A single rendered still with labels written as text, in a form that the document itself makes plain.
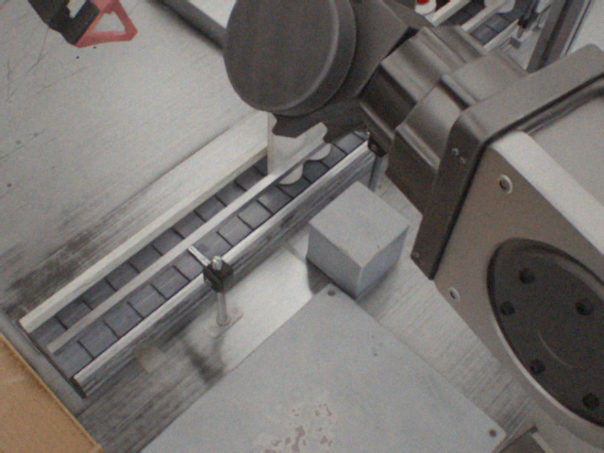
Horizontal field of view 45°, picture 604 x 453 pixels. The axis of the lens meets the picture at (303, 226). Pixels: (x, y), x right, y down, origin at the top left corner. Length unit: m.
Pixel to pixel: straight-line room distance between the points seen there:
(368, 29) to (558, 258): 0.15
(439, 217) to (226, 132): 0.86
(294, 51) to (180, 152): 0.79
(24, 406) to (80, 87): 0.54
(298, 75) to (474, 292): 0.14
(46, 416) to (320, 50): 0.71
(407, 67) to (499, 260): 0.10
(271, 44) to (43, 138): 0.86
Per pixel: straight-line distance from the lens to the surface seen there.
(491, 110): 0.31
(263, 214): 1.02
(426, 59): 0.36
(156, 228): 0.98
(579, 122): 0.33
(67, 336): 0.87
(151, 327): 0.96
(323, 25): 0.37
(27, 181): 1.18
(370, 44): 0.38
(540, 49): 1.25
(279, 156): 1.00
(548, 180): 0.29
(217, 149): 1.16
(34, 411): 0.99
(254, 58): 0.40
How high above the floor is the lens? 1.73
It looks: 57 degrees down
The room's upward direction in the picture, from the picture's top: 4 degrees clockwise
